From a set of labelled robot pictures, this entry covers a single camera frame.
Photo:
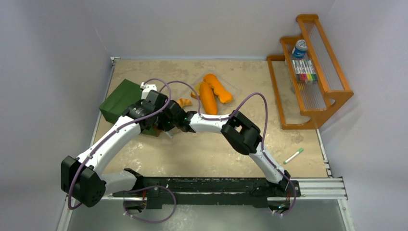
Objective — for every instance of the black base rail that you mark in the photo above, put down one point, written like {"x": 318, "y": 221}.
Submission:
{"x": 257, "y": 192}

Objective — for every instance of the orange wooden shelf rack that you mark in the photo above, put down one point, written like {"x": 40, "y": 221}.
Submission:
{"x": 319, "y": 84}

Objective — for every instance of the metal tongs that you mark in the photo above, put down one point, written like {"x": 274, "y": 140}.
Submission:
{"x": 170, "y": 134}

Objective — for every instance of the green white marker pen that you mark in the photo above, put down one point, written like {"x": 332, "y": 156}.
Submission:
{"x": 293, "y": 156}

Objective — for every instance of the blue white jar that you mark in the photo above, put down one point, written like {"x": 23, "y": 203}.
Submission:
{"x": 300, "y": 49}

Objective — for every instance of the clear plastic tray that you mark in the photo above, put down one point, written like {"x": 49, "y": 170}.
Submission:
{"x": 223, "y": 108}

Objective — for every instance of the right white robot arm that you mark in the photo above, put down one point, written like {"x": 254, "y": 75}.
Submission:
{"x": 240, "y": 132}

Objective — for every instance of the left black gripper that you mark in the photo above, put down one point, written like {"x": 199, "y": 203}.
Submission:
{"x": 140, "y": 104}

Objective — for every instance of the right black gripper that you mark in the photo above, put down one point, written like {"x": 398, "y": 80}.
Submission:
{"x": 172, "y": 117}

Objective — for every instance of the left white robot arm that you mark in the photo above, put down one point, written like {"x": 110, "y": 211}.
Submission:
{"x": 82, "y": 178}

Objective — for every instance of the fake croissant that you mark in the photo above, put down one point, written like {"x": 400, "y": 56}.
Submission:
{"x": 183, "y": 102}

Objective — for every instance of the coloured marker set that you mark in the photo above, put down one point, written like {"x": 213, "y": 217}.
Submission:
{"x": 304, "y": 71}

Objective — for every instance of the aluminium frame rail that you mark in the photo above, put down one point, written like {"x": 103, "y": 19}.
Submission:
{"x": 313, "y": 188}

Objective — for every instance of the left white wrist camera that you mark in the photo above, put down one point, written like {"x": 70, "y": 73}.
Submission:
{"x": 146, "y": 88}

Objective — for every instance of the green paper bag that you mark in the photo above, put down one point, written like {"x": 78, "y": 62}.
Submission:
{"x": 125, "y": 94}

